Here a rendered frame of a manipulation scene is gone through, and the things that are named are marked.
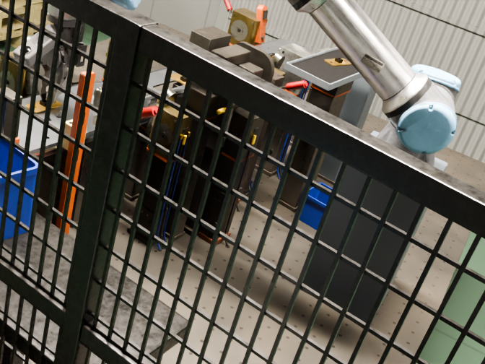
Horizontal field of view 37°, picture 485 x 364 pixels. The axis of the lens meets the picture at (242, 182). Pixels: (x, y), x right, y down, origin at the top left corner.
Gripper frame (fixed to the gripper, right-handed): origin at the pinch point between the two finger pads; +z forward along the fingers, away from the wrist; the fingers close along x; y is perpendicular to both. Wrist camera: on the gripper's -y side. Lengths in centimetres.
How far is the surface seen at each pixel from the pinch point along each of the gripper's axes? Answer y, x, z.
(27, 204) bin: -39, -38, -6
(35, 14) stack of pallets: 186, 202, 77
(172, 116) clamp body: 14.7, -25.7, -4.4
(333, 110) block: 68, -42, -2
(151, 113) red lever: -1.2, -31.0, -11.3
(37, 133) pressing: -9.6, -8.9, 2.5
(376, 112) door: 282, 13, 72
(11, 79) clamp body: 2.7, 14.6, 2.3
